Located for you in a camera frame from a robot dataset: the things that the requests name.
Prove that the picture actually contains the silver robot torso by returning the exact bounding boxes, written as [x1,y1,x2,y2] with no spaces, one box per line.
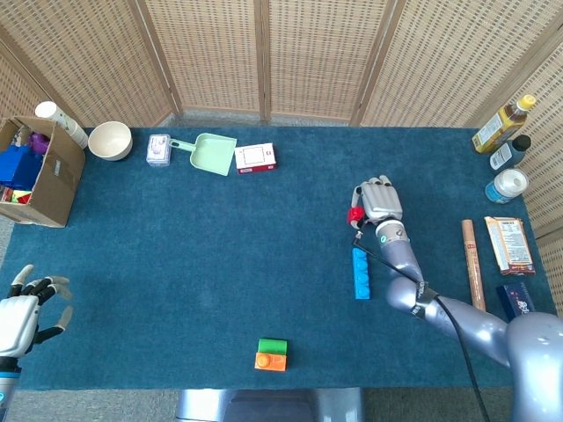
[175,389,366,422]

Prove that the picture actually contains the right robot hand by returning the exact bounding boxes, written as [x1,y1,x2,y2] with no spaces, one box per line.
[350,175,404,229]

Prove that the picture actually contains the clear plastic box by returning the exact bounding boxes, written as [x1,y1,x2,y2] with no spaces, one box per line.
[145,134,172,169]

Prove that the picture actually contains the green toy block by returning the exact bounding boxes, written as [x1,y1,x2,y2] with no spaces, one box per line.
[258,338,289,355]

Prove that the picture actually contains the orange sloped toy block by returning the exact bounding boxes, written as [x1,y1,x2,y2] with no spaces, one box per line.
[254,352,288,373]

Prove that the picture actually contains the blue table cloth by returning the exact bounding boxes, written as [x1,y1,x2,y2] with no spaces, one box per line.
[0,126,556,391]

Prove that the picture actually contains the dark blue carton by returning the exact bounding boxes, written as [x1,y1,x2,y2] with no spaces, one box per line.
[495,281,537,322]

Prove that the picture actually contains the dark blue bottle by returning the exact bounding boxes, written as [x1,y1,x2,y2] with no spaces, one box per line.
[489,135,532,171]

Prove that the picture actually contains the wooden rolling pin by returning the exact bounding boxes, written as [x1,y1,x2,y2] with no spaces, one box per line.
[460,219,487,312]

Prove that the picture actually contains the black cable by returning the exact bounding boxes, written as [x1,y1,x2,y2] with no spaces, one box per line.
[351,235,492,422]

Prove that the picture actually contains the orange snack packet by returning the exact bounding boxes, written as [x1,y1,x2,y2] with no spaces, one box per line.
[484,215,537,277]

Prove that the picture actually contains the paper cups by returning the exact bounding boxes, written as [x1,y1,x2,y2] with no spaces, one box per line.
[34,100,90,149]

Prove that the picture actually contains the white-capped blue jar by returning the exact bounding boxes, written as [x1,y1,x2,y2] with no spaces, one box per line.
[485,168,530,205]

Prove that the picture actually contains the red and white carton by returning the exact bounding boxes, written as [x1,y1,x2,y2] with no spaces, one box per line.
[234,142,278,176]

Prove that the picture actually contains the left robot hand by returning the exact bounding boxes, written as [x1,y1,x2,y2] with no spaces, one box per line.
[0,264,74,358]

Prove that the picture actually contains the brown cardboard box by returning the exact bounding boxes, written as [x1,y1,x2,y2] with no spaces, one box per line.
[0,116,86,229]

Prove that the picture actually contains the light green dustpan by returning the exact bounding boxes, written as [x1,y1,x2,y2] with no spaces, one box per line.
[169,133,238,178]

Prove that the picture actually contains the purple toy piece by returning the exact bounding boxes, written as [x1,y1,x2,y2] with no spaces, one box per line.
[28,133,50,155]

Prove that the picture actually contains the woven bamboo folding screen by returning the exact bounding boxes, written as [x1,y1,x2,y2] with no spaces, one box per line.
[0,0,563,317]

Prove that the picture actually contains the long blue four-stud block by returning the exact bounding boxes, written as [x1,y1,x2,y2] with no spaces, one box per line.
[351,247,371,301]

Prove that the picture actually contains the blue toy blocks pile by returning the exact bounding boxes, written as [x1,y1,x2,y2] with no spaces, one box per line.
[0,144,44,193]

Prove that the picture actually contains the red and yellow toy pieces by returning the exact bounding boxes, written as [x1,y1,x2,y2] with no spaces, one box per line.
[0,186,33,206]

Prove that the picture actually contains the beige ceramic bowl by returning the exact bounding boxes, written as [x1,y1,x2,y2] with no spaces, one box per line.
[87,120,134,162]

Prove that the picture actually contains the yellow-capped tea bottle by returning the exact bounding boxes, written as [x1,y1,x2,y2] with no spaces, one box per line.
[471,94,537,155]

